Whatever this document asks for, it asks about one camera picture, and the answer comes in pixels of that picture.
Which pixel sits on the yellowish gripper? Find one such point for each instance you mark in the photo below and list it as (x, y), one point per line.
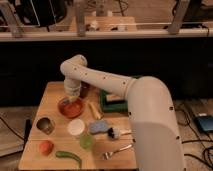
(72, 98)

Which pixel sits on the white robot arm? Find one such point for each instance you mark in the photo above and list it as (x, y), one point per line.
(152, 115)

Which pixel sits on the red bowl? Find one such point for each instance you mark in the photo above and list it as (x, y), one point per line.
(71, 111)

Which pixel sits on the dark maroon bowl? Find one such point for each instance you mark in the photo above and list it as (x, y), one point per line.
(84, 89)

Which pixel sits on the yellow corn cob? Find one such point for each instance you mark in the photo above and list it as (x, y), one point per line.
(97, 115)

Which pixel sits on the white round lid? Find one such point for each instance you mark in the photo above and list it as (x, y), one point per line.
(76, 127)

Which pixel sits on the wooden table top board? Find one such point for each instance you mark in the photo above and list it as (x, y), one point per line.
(33, 160)

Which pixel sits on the metal cup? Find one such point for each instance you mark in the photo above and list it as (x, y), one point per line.
(45, 125)

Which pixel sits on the wooden block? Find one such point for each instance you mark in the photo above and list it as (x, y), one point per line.
(112, 98)

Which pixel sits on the blue sponge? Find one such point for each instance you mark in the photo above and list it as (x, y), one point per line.
(100, 126)

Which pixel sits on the green translucent cup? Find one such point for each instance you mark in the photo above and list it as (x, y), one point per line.
(86, 141)

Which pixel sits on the green plastic tray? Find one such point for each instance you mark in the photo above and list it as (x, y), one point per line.
(108, 107)

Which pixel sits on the orange tomato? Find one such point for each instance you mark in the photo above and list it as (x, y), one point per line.
(46, 147)

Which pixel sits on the green chili pepper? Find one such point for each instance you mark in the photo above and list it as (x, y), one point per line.
(65, 154)

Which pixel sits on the silver fork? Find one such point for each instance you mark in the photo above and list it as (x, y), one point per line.
(109, 154)

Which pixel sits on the blue black device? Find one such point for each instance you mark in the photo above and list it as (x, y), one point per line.
(204, 123)

